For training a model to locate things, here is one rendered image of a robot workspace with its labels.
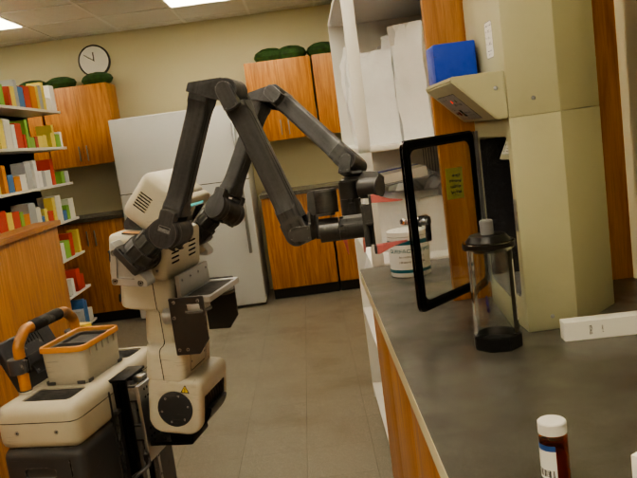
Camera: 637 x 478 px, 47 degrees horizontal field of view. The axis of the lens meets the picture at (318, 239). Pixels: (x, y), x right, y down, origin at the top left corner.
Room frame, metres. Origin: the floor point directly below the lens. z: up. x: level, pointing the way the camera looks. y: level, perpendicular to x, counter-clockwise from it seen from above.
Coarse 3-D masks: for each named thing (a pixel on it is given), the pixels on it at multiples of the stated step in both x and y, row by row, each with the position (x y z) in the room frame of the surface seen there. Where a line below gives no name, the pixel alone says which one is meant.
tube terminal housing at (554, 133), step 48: (480, 0) 1.70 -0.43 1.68; (528, 0) 1.55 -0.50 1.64; (576, 0) 1.64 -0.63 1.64; (480, 48) 1.74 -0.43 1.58; (528, 48) 1.55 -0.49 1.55; (576, 48) 1.63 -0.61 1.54; (528, 96) 1.55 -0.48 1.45; (576, 96) 1.61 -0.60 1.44; (528, 144) 1.55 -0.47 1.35; (576, 144) 1.60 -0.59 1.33; (528, 192) 1.55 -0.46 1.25; (576, 192) 1.59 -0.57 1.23; (528, 240) 1.55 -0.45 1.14; (576, 240) 1.57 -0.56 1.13; (528, 288) 1.55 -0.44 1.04; (576, 288) 1.56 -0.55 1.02
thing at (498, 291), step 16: (512, 240) 1.46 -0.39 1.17; (480, 256) 1.46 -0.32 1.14; (496, 256) 1.45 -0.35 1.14; (480, 272) 1.46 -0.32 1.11; (496, 272) 1.45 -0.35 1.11; (480, 288) 1.46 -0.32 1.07; (496, 288) 1.45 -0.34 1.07; (480, 304) 1.46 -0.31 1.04; (496, 304) 1.45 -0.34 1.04; (480, 320) 1.47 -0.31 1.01; (496, 320) 1.45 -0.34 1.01; (512, 320) 1.45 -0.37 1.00; (480, 336) 1.47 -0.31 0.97; (496, 336) 1.45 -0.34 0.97
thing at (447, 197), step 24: (456, 144) 1.80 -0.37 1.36; (432, 168) 1.72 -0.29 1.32; (456, 168) 1.79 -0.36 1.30; (432, 192) 1.71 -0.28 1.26; (456, 192) 1.79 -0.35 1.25; (408, 216) 1.64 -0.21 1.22; (432, 216) 1.71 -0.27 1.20; (456, 216) 1.78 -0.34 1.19; (432, 240) 1.70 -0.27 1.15; (456, 240) 1.77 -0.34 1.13; (432, 264) 1.69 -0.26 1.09; (456, 264) 1.76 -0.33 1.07; (432, 288) 1.68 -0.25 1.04
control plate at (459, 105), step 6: (450, 96) 1.68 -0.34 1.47; (444, 102) 1.82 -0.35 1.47; (450, 102) 1.76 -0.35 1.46; (456, 102) 1.71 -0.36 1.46; (462, 102) 1.66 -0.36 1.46; (450, 108) 1.82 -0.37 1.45; (456, 108) 1.77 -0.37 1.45; (462, 108) 1.72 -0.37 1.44; (468, 108) 1.66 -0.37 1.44; (456, 114) 1.84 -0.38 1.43; (468, 114) 1.72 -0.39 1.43; (474, 114) 1.67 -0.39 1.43
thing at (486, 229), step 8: (480, 224) 1.49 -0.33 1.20; (488, 224) 1.48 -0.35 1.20; (480, 232) 1.49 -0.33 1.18; (488, 232) 1.48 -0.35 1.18; (496, 232) 1.49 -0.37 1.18; (504, 232) 1.48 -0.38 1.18; (472, 240) 1.47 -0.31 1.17; (480, 240) 1.46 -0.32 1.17; (488, 240) 1.45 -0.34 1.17; (496, 240) 1.45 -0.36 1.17; (504, 240) 1.46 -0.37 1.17
